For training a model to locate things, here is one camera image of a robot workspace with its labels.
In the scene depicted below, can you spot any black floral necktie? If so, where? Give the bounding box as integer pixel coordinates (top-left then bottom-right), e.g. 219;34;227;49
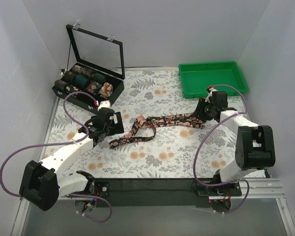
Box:
109;113;206;149

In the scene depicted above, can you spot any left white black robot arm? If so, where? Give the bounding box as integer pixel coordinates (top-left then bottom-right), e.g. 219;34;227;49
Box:
19;108;124;211

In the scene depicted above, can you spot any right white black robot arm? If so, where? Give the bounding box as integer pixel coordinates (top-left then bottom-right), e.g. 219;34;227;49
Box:
194;87;275;196

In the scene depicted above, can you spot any green plastic tray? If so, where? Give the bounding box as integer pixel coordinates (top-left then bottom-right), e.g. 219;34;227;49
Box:
178;61;248;99

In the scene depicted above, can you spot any rolled cream red tie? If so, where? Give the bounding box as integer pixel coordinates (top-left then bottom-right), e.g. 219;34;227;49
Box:
98;83;114;98

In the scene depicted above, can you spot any rolled navy floral tie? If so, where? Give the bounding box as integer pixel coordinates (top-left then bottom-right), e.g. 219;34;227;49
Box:
86;81;102;94

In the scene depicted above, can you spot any floral patterned table mat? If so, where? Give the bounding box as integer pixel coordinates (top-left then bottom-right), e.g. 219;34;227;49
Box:
38;69;266;179

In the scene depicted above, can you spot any rolled black floral tie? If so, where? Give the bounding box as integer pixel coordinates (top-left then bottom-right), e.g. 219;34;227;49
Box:
64;84;81;94

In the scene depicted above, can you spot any rolled teal tie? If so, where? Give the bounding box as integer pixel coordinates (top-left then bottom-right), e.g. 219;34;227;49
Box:
74;74;90;89

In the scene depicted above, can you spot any rolled dark green tie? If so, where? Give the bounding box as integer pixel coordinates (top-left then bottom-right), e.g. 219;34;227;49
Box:
90;72;106;84

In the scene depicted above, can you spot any black tie display box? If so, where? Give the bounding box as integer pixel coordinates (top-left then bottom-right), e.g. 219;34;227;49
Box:
52;24;125;114

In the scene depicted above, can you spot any rolled dark purple tie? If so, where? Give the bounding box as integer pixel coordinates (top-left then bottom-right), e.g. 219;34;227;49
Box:
54;80;67;92

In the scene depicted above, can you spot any rolled brown patterned tie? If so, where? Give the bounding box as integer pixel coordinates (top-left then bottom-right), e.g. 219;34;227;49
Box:
71;65;94;77

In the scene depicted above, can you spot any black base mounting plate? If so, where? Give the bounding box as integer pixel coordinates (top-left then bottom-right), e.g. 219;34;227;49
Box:
90;178;242;210

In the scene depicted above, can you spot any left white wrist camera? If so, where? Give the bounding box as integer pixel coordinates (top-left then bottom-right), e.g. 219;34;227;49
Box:
97;100;111;111

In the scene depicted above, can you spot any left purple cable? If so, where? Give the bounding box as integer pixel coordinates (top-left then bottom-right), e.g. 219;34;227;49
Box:
0;91;114;223

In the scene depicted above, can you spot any purple cable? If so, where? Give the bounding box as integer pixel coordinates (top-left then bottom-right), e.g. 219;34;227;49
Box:
193;84;250;215
0;91;114;223

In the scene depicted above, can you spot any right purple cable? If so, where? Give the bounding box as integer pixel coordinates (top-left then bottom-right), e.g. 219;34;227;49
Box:
193;84;250;215

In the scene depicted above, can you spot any aluminium frame rail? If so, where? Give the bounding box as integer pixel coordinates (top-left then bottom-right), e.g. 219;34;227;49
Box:
12;178;295;236

